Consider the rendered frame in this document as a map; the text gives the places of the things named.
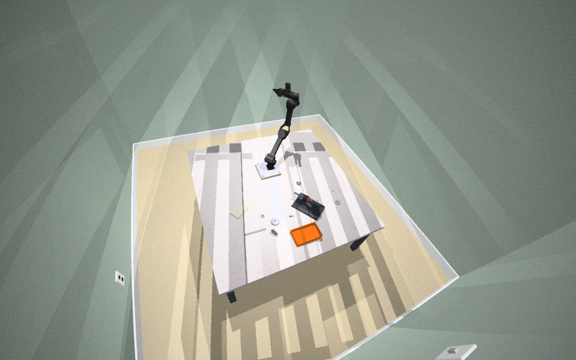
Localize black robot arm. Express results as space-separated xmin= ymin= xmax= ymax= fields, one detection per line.
xmin=264 ymin=83 xmax=300 ymax=171

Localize beige flat bar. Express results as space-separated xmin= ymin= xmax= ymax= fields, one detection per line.
xmin=230 ymin=202 xmax=248 ymax=218

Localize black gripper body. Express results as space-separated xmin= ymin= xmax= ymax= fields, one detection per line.
xmin=277 ymin=88 xmax=293 ymax=99

